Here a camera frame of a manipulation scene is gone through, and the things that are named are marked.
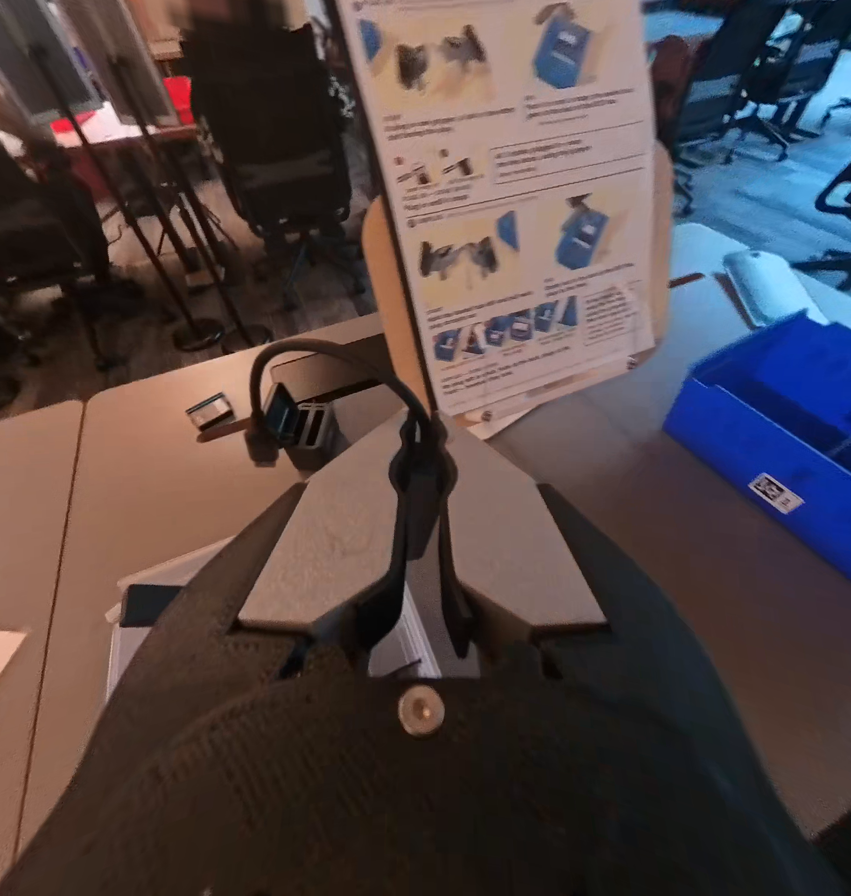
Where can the black light stand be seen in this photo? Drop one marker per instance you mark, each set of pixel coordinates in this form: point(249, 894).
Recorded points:
point(187, 203)
point(138, 231)

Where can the small black silver device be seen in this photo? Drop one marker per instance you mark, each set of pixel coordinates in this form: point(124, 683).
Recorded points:
point(212, 411)

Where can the black battery charging case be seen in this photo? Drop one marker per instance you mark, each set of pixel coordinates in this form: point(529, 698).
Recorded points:
point(313, 434)

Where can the black rectangular card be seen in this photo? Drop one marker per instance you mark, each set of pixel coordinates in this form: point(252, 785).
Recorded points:
point(149, 605)

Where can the instruction sheet on wooden stand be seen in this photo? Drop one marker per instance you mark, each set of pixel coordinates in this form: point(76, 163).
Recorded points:
point(390, 294)

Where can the blue plastic bin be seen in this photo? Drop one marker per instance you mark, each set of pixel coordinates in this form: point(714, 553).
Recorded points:
point(782, 455)

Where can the printed instruction sheet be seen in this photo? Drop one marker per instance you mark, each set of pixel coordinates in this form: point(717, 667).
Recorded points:
point(509, 210)

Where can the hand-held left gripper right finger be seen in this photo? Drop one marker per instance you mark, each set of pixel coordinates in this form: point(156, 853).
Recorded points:
point(516, 553)

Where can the black office chair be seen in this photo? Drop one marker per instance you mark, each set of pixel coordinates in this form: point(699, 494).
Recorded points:
point(26, 231)
point(278, 154)

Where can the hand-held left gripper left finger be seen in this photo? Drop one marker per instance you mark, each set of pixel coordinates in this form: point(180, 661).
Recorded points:
point(327, 553)

